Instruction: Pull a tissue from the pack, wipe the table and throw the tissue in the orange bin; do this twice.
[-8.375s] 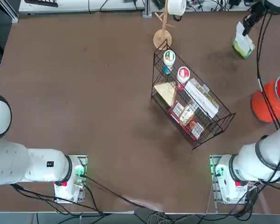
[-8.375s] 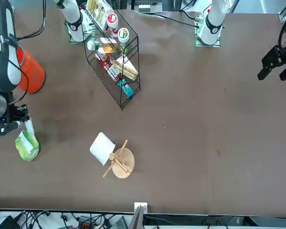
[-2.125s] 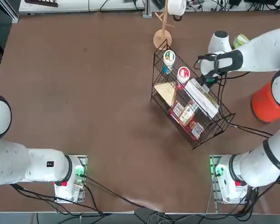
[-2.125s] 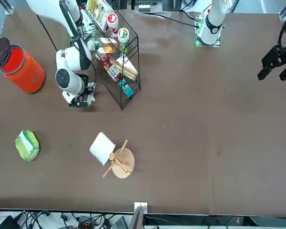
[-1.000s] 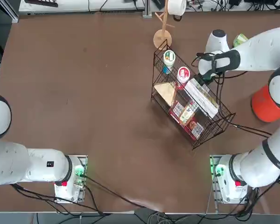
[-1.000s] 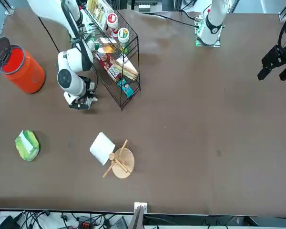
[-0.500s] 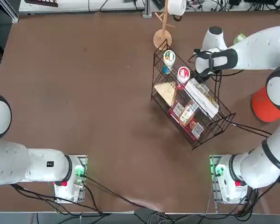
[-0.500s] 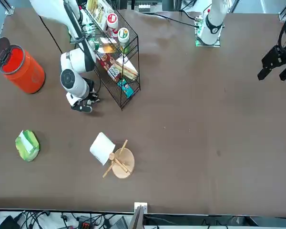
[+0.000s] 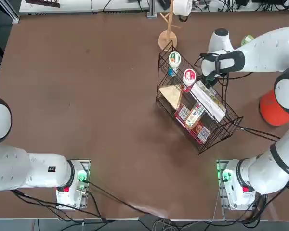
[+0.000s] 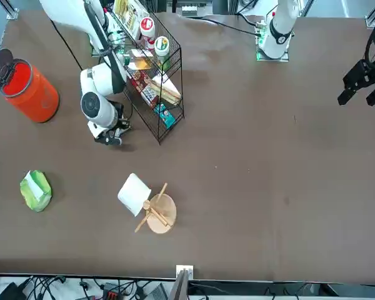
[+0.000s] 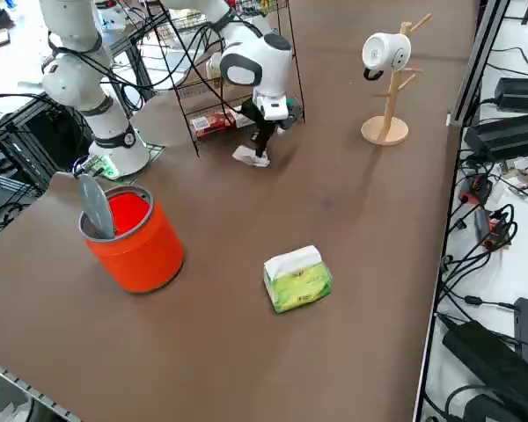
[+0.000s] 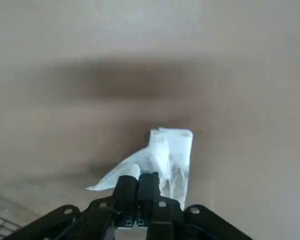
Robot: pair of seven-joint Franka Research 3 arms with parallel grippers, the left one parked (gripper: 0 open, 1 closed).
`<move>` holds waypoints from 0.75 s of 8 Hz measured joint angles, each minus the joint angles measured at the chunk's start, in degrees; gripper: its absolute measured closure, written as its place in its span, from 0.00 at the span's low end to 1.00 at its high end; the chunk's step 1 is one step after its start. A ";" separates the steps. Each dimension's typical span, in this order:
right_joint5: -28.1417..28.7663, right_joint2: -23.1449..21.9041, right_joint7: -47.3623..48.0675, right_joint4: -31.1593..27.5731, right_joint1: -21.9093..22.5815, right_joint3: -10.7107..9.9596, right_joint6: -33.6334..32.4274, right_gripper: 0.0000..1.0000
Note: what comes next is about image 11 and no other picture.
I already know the orange round bin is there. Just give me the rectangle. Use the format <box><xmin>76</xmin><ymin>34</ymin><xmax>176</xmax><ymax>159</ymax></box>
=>
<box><xmin>84</xmin><ymin>184</ymin><xmax>187</xmax><ymax>295</ymax></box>

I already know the black wire shelf rack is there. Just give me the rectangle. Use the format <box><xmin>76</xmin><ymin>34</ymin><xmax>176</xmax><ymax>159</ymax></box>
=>
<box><xmin>147</xmin><ymin>0</ymin><xmax>307</xmax><ymax>158</ymax></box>

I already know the aluminium profile rail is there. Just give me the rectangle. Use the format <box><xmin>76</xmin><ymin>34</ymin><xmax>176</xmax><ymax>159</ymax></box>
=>
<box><xmin>446</xmin><ymin>0</ymin><xmax>511</xmax><ymax>128</ymax></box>

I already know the large black power adapter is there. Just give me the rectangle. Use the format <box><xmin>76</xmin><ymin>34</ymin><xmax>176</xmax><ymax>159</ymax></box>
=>
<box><xmin>442</xmin><ymin>319</ymin><xmax>528</xmax><ymax>422</ymax></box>

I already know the black power supply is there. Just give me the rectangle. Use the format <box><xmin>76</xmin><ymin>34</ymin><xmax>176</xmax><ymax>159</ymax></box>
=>
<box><xmin>463</xmin><ymin>112</ymin><xmax>528</xmax><ymax>160</ymax></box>
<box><xmin>494</xmin><ymin>77</ymin><xmax>528</xmax><ymax>112</ymax></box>

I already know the green tissue pack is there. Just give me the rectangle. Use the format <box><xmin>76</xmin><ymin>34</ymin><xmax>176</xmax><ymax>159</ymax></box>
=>
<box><xmin>262</xmin><ymin>245</ymin><xmax>334</xmax><ymax>315</ymax></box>

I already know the aluminium table edge rail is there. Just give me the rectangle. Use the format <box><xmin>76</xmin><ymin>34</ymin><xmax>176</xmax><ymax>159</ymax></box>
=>
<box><xmin>0</xmin><ymin>353</ymin><xmax>84</xmax><ymax>422</ymax></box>

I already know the red biscuit box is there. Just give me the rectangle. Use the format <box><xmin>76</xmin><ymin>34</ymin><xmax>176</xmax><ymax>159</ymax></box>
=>
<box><xmin>188</xmin><ymin>110</ymin><xmax>238</xmax><ymax>141</ymax></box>

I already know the grey bin lid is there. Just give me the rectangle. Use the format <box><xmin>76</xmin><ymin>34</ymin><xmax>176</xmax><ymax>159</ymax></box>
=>
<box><xmin>77</xmin><ymin>173</ymin><xmax>118</xmax><ymax>241</ymax></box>

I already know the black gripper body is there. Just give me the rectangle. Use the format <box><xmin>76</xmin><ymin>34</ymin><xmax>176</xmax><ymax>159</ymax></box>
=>
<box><xmin>240</xmin><ymin>98</ymin><xmax>277</xmax><ymax>133</ymax></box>

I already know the black metal frame cart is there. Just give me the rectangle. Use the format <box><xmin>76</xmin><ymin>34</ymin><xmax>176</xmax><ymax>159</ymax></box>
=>
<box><xmin>0</xmin><ymin>94</ymin><xmax>93</xmax><ymax>194</ymax></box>

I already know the wooden mug tree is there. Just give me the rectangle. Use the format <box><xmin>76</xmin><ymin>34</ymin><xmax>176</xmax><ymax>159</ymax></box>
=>
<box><xmin>360</xmin><ymin>12</ymin><xmax>433</xmax><ymax>147</ymax></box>

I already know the white mug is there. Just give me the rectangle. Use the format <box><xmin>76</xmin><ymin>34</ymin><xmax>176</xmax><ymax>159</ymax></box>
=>
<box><xmin>361</xmin><ymin>32</ymin><xmax>413</xmax><ymax>83</ymax></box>

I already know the red black connector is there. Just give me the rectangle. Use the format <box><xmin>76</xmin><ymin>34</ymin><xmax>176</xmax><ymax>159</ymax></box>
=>
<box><xmin>473</xmin><ymin>205</ymin><xmax>519</xmax><ymax>252</ymax></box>
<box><xmin>459</xmin><ymin>173</ymin><xmax>494</xmax><ymax>206</ymax></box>

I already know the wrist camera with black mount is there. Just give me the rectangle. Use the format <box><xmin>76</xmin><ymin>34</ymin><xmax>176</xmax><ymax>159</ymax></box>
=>
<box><xmin>275</xmin><ymin>97</ymin><xmax>304</xmax><ymax>137</ymax></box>

